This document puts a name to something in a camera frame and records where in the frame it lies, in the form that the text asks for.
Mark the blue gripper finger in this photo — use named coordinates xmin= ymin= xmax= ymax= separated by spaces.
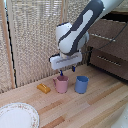
xmin=59 ymin=68 xmax=64 ymax=77
xmin=71 ymin=65 xmax=77 ymax=73

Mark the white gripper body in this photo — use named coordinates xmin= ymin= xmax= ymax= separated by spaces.
xmin=49 ymin=50 xmax=84 ymax=71

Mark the pink mug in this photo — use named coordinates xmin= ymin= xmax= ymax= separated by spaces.
xmin=52 ymin=75 xmax=70 ymax=95

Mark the silver drawer handle bar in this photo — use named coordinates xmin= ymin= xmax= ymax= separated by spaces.
xmin=96 ymin=54 xmax=122 ymax=67
xmin=89 ymin=32 xmax=117 ymax=42

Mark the brown woven drawer front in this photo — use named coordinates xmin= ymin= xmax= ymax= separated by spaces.
xmin=89 ymin=47 xmax=128 ymax=81
xmin=87 ymin=16 xmax=128 ymax=52

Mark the blue mug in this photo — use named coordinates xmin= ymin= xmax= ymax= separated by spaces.
xmin=74 ymin=75 xmax=90 ymax=95

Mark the yellow butter block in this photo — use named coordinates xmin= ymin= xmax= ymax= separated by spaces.
xmin=36 ymin=83 xmax=52 ymax=95

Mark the white patterned plate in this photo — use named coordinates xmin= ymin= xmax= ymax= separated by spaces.
xmin=0 ymin=102 xmax=41 ymax=128

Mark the dark drawer cabinet frame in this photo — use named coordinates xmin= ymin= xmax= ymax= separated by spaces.
xmin=85 ymin=8 xmax=128 ymax=85

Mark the wooden frame post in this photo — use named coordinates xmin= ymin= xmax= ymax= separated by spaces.
xmin=59 ymin=0 xmax=67 ymax=28
xmin=0 ymin=0 xmax=17 ymax=90

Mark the black cable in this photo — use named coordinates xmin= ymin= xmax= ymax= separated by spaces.
xmin=107 ymin=25 xmax=128 ymax=46

